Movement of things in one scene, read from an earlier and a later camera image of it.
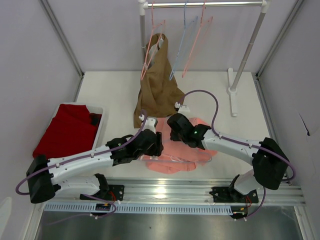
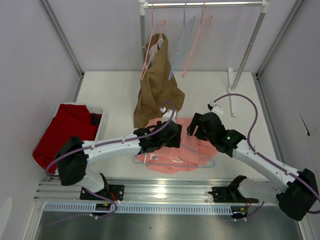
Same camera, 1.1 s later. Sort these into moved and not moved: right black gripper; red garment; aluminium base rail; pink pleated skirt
Moved: right black gripper
Not moved: red garment; pink pleated skirt; aluminium base rail
